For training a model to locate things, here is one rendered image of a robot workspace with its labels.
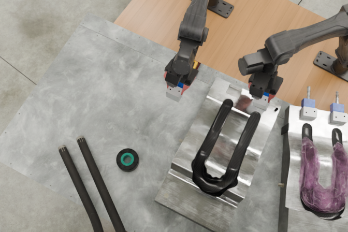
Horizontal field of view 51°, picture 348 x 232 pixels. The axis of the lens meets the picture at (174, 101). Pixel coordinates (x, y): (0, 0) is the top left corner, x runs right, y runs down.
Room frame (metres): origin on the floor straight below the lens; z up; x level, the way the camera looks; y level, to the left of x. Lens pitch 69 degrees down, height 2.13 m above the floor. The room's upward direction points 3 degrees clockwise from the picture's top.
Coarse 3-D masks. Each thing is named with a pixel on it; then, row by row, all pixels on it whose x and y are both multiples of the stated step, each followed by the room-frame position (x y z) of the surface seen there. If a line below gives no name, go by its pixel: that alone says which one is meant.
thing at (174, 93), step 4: (180, 84) 0.52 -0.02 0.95; (168, 88) 0.50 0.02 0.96; (172, 88) 0.50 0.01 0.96; (176, 88) 0.50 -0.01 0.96; (180, 88) 0.50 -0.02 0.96; (168, 92) 0.49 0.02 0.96; (172, 92) 0.49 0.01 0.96; (176, 92) 0.49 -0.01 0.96; (180, 92) 0.49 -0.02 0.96; (168, 96) 0.49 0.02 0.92; (172, 96) 0.48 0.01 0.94; (176, 96) 0.47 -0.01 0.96; (180, 96) 0.48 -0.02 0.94; (176, 100) 0.47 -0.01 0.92
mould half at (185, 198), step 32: (224, 96) 0.51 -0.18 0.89; (192, 128) 0.38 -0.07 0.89; (224, 128) 0.39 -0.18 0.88; (256, 128) 0.40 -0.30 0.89; (192, 160) 0.26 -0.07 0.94; (224, 160) 0.27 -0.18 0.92; (256, 160) 0.28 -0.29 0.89; (160, 192) 0.16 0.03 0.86; (192, 192) 0.17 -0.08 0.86; (224, 192) 0.17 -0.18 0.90; (224, 224) 0.07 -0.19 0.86
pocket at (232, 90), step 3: (228, 87) 0.56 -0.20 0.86; (231, 87) 0.56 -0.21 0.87; (234, 87) 0.56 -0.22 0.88; (228, 90) 0.55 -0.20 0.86; (231, 90) 0.55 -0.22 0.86; (234, 90) 0.55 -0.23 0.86; (237, 90) 0.55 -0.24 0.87; (240, 90) 0.55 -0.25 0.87; (228, 93) 0.54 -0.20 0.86; (231, 93) 0.54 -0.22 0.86; (234, 93) 0.54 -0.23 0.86; (237, 93) 0.54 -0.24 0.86; (240, 93) 0.54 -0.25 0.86; (234, 96) 0.52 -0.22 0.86; (237, 96) 0.53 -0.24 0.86
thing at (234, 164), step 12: (228, 108) 0.47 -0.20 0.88; (216, 120) 0.42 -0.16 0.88; (252, 120) 0.43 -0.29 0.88; (216, 132) 0.38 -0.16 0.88; (252, 132) 0.38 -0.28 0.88; (204, 144) 0.32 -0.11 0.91; (240, 144) 0.34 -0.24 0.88; (204, 156) 0.28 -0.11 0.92; (240, 156) 0.29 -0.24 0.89; (192, 168) 0.23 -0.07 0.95; (204, 168) 0.23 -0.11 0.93; (228, 168) 0.24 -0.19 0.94; (192, 180) 0.20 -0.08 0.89; (204, 180) 0.21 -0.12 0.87; (216, 180) 0.19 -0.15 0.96; (228, 180) 0.21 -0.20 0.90; (204, 192) 0.16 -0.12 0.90; (216, 192) 0.17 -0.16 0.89
